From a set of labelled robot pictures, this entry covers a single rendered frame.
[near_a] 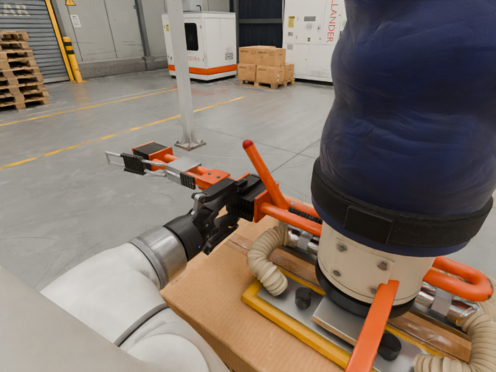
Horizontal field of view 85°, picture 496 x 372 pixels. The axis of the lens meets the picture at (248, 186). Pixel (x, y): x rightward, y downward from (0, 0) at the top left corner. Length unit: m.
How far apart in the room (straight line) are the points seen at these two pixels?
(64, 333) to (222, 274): 0.44
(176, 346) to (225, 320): 0.22
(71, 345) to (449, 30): 0.34
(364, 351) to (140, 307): 0.26
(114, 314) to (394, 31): 0.41
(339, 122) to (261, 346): 0.37
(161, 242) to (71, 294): 0.12
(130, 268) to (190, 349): 0.14
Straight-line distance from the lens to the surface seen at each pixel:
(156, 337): 0.34
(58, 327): 0.20
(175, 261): 0.44
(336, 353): 0.50
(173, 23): 3.53
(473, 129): 0.33
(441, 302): 0.53
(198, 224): 0.49
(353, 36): 0.34
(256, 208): 0.53
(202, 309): 0.56
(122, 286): 0.39
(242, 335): 0.53
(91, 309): 0.38
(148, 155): 0.76
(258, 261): 0.51
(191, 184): 0.65
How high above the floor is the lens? 1.40
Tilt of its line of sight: 31 degrees down
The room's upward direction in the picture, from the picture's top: straight up
